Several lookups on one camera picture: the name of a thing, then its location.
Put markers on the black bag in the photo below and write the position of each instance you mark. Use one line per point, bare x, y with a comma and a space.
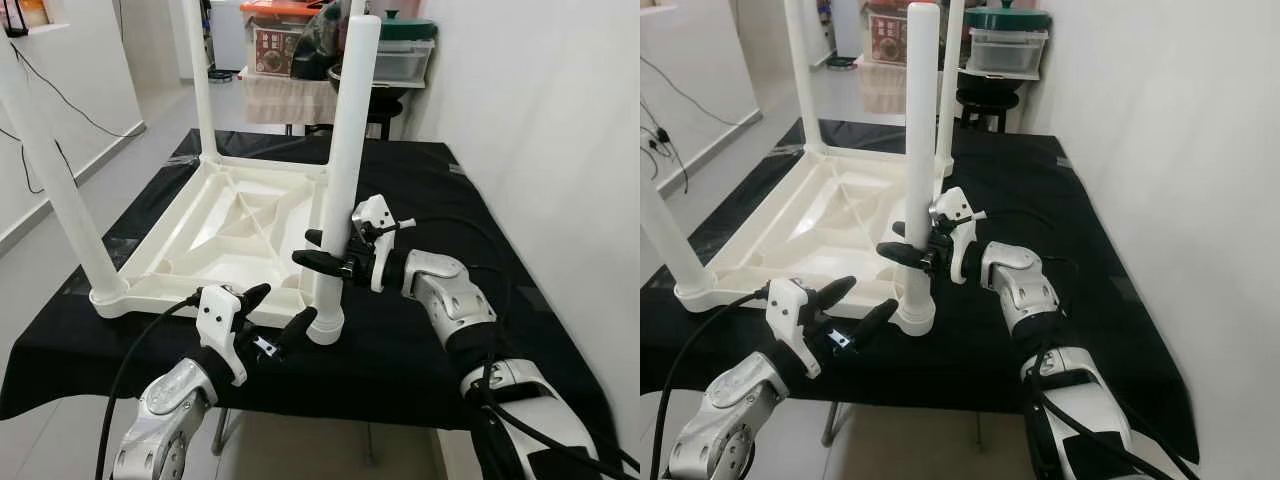
315, 45

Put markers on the clear plastic storage box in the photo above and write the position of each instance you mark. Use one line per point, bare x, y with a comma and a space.
405, 60
1008, 52

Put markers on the black wok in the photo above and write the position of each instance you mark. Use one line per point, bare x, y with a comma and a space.
990, 85

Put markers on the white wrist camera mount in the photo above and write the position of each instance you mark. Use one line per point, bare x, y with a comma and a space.
787, 312
218, 320
950, 208
372, 215

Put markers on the beige cloth covered table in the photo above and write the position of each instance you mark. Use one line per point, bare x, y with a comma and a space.
285, 100
892, 90

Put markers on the white plastic children table top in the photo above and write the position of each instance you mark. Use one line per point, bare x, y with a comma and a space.
800, 230
220, 230

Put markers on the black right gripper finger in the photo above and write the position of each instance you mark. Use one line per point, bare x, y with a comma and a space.
908, 255
325, 263
315, 238
901, 230

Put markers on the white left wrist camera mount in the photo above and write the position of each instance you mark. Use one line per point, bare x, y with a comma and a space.
787, 312
218, 320

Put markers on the white appliance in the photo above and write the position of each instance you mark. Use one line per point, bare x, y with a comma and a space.
225, 35
845, 30

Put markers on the white plastic table leg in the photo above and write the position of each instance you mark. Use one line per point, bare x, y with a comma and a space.
70, 210
920, 120
680, 250
200, 80
358, 8
953, 90
803, 80
350, 120

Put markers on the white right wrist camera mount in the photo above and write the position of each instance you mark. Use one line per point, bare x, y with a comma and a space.
950, 208
372, 215

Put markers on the black tablecloth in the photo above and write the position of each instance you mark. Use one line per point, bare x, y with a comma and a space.
450, 230
1050, 230

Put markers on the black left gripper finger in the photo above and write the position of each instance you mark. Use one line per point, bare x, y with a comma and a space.
835, 291
255, 297
875, 320
298, 328

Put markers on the orange lidded storage box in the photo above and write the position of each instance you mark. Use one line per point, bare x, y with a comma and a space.
885, 35
270, 40

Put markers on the green pot lid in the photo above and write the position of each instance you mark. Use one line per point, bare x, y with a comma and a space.
1008, 17
408, 27

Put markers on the black round stool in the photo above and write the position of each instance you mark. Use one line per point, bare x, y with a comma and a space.
385, 110
988, 108

